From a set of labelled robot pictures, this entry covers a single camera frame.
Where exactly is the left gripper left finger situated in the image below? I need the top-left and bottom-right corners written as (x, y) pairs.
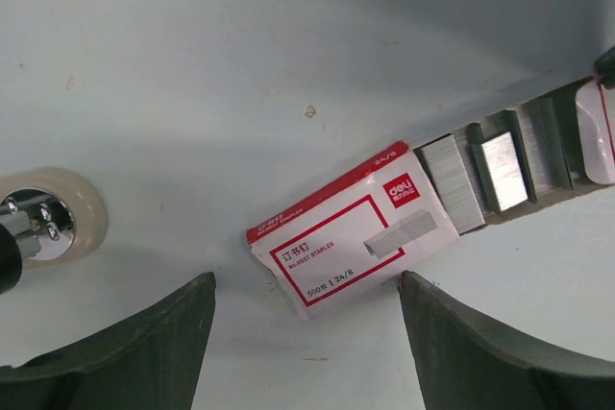
top-left (1, 273), bottom-right (216, 409)

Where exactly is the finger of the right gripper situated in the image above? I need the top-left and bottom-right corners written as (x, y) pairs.
top-left (593, 46), bottom-right (615, 88)

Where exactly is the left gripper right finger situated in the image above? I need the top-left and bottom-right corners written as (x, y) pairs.
top-left (399, 272), bottom-right (614, 409)

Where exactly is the red white staple box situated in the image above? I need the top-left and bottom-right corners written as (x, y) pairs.
top-left (246, 79), bottom-right (614, 319)

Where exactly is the beige black stapler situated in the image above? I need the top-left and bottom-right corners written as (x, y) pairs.
top-left (1, 167), bottom-right (109, 293)

